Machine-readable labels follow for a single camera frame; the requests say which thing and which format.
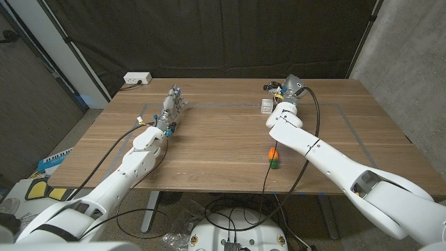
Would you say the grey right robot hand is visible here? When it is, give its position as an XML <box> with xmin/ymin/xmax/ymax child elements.
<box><xmin>274</xmin><ymin>73</ymin><xmax>309</xmax><ymax>107</ymax></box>

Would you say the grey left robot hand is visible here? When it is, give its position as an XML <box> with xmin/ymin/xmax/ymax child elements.
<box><xmin>155</xmin><ymin>84</ymin><xmax>190</xmax><ymax>137</ymax></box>

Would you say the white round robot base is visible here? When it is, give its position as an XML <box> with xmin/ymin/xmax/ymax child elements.
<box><xmin>187</xmin><ymin>208</ymin><xmax>289</xmax><ymax>251</ymax></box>

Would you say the white power strip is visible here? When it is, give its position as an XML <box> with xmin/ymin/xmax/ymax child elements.
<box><xmin>123</xmin><ymin>72</ymin><xmax>153</xmax><ymax>85</ymax></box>

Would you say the orange green carrot toy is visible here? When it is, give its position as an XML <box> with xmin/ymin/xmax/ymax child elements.
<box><xmin>268</xmin><ymin>146</ymin><xmax>279</xmax><ymax>170</ymax></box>

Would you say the black backdrop curtain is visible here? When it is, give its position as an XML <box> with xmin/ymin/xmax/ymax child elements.
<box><xmin>36</xmin><ymin>0</ymin><xmax>380</xmax><ymax>98</ymax></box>

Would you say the black backdrop stand pole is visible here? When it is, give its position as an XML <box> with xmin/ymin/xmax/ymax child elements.
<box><xmin>345</xmin><ymin>0</ymin><xmax>385</xmax><ymax>79</ymax></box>
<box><xmin>36</xmin><ymin>0</ymin><xmax>112</xmax><ymax>102</ymax></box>

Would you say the black round floor item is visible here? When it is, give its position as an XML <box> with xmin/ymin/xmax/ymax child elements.
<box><xmin>158</xmin><ymin>191</ymin><xmax>184</xmax><ymax>207</ymax></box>

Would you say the grey table leg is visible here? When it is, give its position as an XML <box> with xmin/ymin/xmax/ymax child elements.
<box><xmin>140</xmin><ymin>190</ymin><xmax>161</xmax><ymax>234</ymax></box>
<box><xmin>316</xmin><ymin>195</ymin><xmax>339</xmax><ymax>241</ymax></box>

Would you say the clear plastic bag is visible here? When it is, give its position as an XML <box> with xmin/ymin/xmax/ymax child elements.
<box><xmin>163</xmin><ymin>200</ymin><xmax>212</xmax><ymax>250</ymax></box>

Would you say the blue white box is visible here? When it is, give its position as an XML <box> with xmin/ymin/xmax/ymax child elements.
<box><xmin>36</xmin><ymin>146</ymin><xmax>73</xmax><ymax>174</ymax></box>

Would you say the yellow black white board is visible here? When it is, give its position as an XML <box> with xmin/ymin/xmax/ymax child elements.
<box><xmin>0</xmin><ymin>177</ymin><xmax>76</xmax><ymax>220</ymax></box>

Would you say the white packaged USB cable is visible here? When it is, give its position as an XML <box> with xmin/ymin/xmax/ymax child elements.
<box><xmin>261</xmin><ymin>98</ymin><xmax>275</xmax><ymax>115</ymax></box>

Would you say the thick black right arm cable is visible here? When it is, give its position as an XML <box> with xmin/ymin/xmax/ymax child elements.
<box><xmin>203</xmin><ymin>86</ymin><xmax>321</xmax><ymax>233</ymax></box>

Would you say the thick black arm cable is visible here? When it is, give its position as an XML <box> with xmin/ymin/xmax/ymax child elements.
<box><xmin>203</xmin><ymin>86</ymin><xmax>321</xmax><ymax>233</ymax></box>
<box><xmin>64</xmin><ymin>121</ymin><xmax>157</xmax><ymax>202</ymax></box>

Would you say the black power cord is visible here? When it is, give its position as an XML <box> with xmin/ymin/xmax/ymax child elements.
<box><xmin>118</xmin><ymin>80</ymin><xmax>143</xmax><ymax>92</ymax></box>

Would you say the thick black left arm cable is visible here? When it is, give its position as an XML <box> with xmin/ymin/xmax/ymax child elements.
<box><xmin>64</xmin><ymin>121</ymin><xmax>157</xmax><ymax>202</ymax></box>

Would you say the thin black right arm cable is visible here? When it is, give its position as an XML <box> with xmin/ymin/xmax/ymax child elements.
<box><xmin>261</xmin><ymin>140</ymin><xmax>279</xmax><ymax>195</ymax></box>

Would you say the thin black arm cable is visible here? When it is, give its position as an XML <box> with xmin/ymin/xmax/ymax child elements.
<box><xmin>79</xmin><ymin>138</ymin><xmax>170</xmax><ymax>241</ymax></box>
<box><xmin>261</xmin><ymin>140</ymin><xmax>279</xmax><ymax>195</ymax></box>

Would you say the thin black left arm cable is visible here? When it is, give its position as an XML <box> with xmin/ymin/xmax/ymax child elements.
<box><xmin>79</xmin><ymin>138</ymin><xmax>170</xmax><ymax>241</ymax></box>

